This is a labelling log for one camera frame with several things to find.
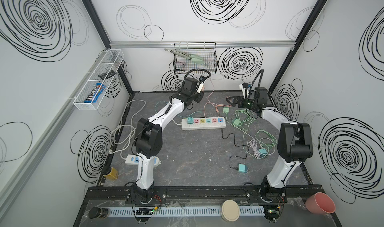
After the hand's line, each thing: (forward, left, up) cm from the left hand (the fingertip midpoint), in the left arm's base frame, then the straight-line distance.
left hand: (198, 90), depth 92 cm
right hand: (-4, -22, -3) cm, 22 cm away
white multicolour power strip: (-12, -8, -19) cm, 24 cm away
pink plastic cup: (-56, -52, -10) cm, 77 cm away
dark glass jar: (-62, +42, -12) cm, 76 cm away
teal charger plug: (-13, +5, -14) cm, 20 cm away
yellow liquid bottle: (-46, +43, -14) cm, 65 cm away
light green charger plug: (-10, -27, -19) cm, 34 cm away
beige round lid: (-60, -15, -14) cm, 63 cm away
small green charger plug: (0, -20, -20) cm, 28 cm away
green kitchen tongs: (+15, +5, +13) cm, 21 cm away
